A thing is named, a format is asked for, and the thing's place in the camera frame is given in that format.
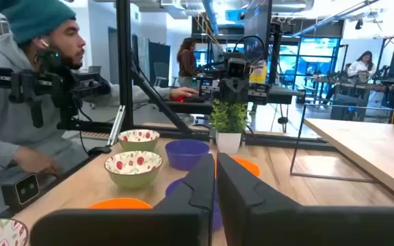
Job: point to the black camera box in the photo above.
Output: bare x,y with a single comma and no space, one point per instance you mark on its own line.
26,189

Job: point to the teal knit hat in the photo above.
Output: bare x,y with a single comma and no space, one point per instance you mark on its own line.
33,17

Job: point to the person's hand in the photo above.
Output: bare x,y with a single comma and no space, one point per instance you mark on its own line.
183,92
34,162

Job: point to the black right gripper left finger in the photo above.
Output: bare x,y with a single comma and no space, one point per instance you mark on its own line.
183,222

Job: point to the green plant in white pot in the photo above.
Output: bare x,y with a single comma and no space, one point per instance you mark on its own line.
229,116

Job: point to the orange plastic bowl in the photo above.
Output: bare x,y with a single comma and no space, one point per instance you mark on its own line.
248,167
120,204

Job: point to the black desk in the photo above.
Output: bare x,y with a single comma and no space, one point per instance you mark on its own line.
279,95

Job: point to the red computer mouse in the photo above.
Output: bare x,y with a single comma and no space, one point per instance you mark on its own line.
177,98

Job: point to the wooden shelf with black legs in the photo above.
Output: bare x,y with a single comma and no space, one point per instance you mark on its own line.
371,150

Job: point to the silver metal bar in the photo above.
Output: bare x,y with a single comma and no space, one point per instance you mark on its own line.
116,124

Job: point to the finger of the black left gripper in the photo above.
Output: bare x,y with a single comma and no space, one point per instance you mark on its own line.
240,90
226,90

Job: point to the black monitor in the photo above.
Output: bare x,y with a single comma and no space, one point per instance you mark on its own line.
256,20

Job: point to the black aluminium frame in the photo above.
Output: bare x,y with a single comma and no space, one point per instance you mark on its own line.
125,68

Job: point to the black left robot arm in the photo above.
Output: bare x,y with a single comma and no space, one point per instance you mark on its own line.
229,54

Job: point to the blue plastic bowl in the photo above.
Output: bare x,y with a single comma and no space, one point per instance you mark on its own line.
173,188
186,157

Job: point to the yellow plastic container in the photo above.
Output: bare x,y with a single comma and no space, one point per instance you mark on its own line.
258,71

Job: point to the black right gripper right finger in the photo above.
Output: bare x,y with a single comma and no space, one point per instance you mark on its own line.
269,222

